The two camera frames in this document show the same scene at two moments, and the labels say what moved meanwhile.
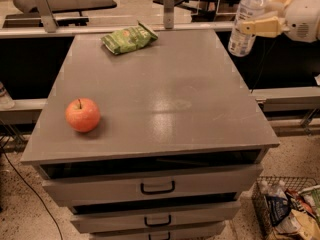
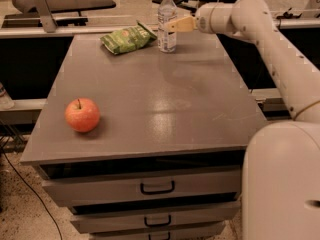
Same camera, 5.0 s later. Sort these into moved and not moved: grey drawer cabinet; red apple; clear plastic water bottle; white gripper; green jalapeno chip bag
Moved: white gripper; clear plastic water bottle
Not moved: grey drawer cabinet; red apple; green jalapeno chip bag
